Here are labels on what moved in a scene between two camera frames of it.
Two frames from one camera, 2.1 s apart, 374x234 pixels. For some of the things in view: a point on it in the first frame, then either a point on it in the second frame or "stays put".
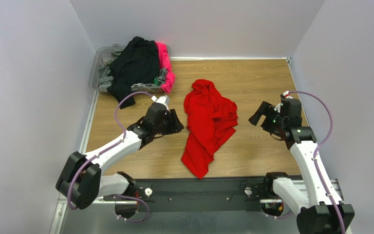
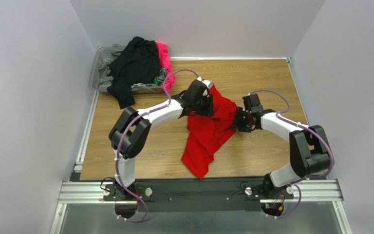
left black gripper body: (175, 121) -> (204, 108)
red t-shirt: (211, 119) stays put
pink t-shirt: (164, 62) stays put
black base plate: (218, 194) stays put
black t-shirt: (138, 63) stays put
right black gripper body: (264, 113) -> (239, 123)
